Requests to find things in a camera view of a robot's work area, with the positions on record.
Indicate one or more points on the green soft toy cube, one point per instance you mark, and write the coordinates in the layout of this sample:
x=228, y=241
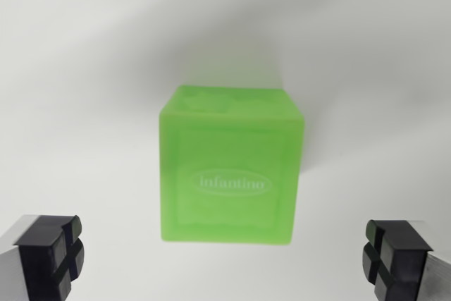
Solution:
x=229, y=174

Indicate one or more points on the gripper right finger with black rubber pad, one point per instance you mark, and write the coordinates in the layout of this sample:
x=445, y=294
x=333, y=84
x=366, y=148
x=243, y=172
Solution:
x=405, y=262

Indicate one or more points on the gripper left finger with black rubber pad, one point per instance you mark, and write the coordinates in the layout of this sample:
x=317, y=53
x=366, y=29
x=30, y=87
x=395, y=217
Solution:
x=42, y=258

